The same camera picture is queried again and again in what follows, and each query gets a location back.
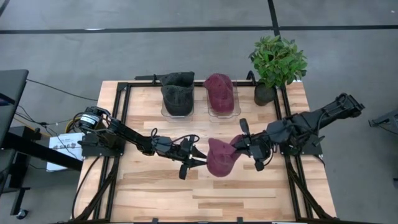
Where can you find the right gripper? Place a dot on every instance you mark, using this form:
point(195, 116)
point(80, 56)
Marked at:
point(258, 149)

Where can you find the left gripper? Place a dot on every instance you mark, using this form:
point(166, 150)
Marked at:
point(186, 155)

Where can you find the maroon baseball cap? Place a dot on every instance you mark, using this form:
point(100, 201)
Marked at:
point(220, 158)
point(220, 93)

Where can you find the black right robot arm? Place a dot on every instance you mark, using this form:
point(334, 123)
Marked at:
point(311, 119)

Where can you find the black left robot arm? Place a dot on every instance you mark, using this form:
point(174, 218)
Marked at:
point(124, 133)

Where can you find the clear plastic bin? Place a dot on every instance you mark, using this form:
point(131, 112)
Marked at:
point(164, 117)
point(237, 109)

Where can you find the green potted plant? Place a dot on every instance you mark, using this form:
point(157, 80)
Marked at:
point(276, 62)

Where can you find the black metal bar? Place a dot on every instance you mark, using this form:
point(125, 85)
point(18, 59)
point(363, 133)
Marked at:
point(146, 77)

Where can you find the white paper sheet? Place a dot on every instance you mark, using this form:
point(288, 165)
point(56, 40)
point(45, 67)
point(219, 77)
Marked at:
point(62, 155)

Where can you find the black stand foot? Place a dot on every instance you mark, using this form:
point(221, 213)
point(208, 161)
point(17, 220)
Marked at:
point(385, 119)

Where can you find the black desk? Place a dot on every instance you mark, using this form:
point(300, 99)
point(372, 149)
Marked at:
point(12, 99)

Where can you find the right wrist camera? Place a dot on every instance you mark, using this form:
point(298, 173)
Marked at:
point(256, 151)

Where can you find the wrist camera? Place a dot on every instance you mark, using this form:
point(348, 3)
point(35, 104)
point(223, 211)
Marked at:
point(185, 145)
point(256, 151)

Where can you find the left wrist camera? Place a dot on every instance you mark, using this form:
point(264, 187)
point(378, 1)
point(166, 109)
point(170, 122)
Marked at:
point(185, 145)

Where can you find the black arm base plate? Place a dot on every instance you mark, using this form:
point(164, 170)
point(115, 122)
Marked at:
point(314, 151)
point(93, 151)

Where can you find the black frame bracket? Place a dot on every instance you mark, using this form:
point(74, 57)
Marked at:
point(239, 220)
point(155, 220)

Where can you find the black aluminium table frame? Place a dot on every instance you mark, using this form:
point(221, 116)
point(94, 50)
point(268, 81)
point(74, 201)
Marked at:
point(200, 84)

